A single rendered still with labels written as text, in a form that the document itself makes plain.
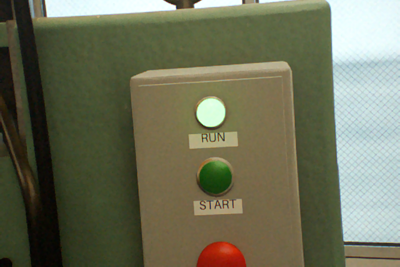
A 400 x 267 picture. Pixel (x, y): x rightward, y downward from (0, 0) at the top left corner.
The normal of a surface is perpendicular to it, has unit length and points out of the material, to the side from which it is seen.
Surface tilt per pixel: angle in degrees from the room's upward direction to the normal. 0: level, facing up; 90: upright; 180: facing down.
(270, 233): 90
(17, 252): 90
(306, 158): 90
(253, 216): 90
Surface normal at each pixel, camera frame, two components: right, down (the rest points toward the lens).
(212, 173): -0.11, 0.08
